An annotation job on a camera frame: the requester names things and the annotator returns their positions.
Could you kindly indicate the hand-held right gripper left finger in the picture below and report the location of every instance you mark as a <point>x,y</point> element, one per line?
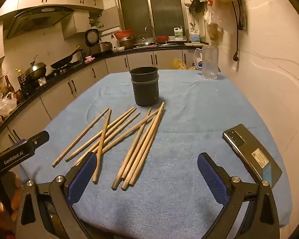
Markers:
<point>82,176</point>

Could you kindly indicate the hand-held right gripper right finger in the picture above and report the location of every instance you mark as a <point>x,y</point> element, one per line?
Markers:
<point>211,179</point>

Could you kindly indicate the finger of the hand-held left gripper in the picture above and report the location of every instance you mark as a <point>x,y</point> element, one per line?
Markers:
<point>39,138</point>

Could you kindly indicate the bundle of wooden chopsticks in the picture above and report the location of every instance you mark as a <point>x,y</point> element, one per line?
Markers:
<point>142,149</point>

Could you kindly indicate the black chopstick holder cup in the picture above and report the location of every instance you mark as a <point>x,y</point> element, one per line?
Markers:
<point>145,92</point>

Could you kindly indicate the person's left hand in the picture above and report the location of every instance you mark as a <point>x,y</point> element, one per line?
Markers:
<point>16,189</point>

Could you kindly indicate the kitchen base cabinets with counter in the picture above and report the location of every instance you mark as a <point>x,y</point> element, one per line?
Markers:
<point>57,97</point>

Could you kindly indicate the black smartphone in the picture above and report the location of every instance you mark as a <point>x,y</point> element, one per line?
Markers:
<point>249,149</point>

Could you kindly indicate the white plastic shopping bags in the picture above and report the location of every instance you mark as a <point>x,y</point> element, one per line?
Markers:
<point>2,107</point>

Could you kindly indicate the blue terry table cloth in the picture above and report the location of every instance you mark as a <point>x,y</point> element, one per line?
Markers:
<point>184,129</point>

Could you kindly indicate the brown glass bottle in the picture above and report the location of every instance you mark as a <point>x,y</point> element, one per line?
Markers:
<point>9,87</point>

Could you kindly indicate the dark sauce bottle yellow cap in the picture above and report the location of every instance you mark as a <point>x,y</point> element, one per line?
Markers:
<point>20,79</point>

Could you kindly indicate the gas stove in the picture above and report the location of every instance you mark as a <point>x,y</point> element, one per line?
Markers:
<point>54,73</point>

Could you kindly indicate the steel pot with domed lid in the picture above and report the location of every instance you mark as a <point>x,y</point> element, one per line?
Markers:
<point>35,71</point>

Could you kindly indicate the pink cloth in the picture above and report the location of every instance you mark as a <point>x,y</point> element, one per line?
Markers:
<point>89,59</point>

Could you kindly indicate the rice cooker with open lid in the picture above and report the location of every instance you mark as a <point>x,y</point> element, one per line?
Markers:
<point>101,48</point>

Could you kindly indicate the clear glass mug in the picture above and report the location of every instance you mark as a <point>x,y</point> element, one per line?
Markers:
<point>210,64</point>

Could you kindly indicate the yellow plastic bag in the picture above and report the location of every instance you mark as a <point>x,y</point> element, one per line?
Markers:
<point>178,64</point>

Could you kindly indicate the white ceramic bowl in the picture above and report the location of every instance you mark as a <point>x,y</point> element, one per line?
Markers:
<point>119,49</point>

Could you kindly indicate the range hood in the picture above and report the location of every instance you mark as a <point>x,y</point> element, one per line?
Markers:
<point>37,17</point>

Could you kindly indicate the metal cooking pot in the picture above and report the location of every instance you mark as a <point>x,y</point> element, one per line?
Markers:
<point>127,43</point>

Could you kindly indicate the red plastic basin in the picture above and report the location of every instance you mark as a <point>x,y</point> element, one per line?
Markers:
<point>123,34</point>

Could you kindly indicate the wooden cutting board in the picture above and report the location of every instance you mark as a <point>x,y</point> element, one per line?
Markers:
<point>193,44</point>

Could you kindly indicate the white jug with blue label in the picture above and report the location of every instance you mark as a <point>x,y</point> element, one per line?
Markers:
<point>195,37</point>

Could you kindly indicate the red bowl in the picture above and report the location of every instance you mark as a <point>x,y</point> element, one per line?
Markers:
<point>162,38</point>

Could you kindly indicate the white jug with green label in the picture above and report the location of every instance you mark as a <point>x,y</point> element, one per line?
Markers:
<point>179,33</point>

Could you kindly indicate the chrome sink faucet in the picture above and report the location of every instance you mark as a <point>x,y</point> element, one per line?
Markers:
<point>154,36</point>

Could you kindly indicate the hanging clear plastic bags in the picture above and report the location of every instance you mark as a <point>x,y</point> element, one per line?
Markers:
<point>214,17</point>

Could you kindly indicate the hanging black bag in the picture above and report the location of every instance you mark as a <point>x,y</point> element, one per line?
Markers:
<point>196,5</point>

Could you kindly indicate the kitchen window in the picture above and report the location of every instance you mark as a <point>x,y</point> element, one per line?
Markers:
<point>164,7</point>

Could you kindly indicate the wall power socket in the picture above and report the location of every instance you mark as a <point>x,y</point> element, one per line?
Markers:
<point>243,22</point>

